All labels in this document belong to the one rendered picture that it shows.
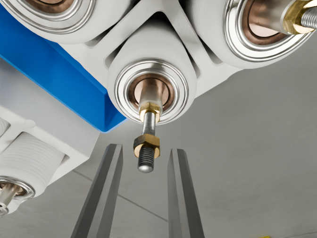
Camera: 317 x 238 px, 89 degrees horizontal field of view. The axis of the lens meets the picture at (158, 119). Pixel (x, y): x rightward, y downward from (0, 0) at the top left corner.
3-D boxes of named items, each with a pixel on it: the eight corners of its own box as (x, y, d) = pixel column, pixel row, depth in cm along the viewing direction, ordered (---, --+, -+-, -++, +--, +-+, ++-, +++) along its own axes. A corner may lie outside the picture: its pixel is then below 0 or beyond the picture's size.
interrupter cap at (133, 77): (128, 40, 14) (127, 42, 13) (202, 76, 16) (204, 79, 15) (107, 107, 18) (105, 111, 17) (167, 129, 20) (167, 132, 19)
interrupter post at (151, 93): (145, 78, 16) (142, 95, 13) (167, 88, 17) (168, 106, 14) (137, 97, 17) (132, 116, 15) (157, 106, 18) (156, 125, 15)
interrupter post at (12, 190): (3, 185, 28) (-13, 205, 26) (8, 180, 27) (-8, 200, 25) (17, 191, 29) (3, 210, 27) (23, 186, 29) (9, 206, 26)
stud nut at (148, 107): (139, 102, 14) (137, 107, 13) (159, 101, 14) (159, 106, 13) (141, 120, 15) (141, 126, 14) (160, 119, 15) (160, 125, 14)
